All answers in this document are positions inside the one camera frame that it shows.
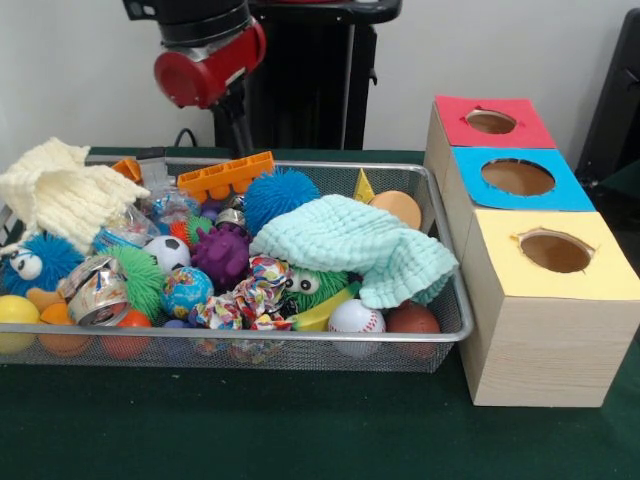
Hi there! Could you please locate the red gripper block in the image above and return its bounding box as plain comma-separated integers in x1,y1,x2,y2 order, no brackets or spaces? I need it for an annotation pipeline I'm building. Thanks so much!
153,18,268,157

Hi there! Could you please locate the mint green muslin cloth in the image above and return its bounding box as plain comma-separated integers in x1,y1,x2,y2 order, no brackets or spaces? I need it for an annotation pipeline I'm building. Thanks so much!
249,194,460,310

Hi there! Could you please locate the toy hamburger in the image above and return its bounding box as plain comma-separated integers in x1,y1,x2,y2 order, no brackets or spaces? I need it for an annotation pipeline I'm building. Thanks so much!
369,190,424,231

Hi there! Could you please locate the cream muslin cloth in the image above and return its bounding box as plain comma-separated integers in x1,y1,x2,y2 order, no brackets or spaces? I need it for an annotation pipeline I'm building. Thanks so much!
0,137,151,255

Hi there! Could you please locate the wooden box with three holes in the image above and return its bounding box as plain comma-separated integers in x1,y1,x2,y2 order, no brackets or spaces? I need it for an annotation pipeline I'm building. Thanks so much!
423,94,640,409

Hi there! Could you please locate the plain blue spiky ball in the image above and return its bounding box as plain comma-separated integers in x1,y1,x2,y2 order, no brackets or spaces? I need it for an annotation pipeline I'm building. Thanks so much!
243,167,321,236

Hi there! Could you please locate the purple spiky ball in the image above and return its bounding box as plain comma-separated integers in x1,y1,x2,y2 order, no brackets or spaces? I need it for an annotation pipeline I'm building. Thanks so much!
190,223,252,292

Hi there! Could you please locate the yellow toy cheese wedge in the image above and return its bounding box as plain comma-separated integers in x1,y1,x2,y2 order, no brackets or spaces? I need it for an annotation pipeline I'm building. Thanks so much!
353,168,376,204

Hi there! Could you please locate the small toy soccer ball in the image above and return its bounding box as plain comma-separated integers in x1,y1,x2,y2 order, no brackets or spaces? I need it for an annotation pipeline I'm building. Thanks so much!
143,234,192,275

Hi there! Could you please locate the multicolour patterned cloth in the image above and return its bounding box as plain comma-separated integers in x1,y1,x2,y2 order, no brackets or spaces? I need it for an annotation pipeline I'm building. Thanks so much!
188,254,296,331

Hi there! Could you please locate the blue globe ball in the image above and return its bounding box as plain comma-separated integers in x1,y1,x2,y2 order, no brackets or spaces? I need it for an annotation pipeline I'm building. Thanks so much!
159,267,215,320

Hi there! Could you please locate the plain green spiky ball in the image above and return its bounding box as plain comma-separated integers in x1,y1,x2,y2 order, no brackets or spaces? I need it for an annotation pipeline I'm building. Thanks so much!
107,245,166,321

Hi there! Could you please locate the green spiky toy with eyes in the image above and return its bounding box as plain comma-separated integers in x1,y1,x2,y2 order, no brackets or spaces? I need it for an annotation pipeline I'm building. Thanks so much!
283,267,350,312

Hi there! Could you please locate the crushed silver drink can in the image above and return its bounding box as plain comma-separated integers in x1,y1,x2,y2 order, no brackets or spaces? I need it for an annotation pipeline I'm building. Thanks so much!
63,254,131,327

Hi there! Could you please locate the white toy baseball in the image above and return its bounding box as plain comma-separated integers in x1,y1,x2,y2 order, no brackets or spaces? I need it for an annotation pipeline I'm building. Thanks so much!
328,298,387,334

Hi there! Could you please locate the blue spiky ball with eyes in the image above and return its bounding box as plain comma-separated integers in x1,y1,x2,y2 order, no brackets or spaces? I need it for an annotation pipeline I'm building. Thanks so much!
2,232,85,297

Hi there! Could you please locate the brown toy football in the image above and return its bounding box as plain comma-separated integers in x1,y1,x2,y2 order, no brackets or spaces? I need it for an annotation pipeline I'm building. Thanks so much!
385,299,441,335

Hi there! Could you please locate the yellow smooth ball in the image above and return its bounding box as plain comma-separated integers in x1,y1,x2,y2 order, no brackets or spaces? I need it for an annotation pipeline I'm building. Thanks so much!
0,294,41,355

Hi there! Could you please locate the black flat monitor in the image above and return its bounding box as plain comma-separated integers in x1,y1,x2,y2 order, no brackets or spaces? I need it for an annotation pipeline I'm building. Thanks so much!
574,7,640,176

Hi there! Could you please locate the dark green side table cloth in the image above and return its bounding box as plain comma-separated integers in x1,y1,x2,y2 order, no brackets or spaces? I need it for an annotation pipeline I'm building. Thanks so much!
599,160,640,201

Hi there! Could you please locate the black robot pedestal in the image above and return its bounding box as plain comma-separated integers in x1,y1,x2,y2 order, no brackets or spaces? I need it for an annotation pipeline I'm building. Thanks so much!
212,0,404,150

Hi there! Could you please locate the wire mesh bin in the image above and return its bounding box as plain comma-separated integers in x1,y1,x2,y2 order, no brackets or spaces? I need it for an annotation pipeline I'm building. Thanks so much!
0,155,475,374

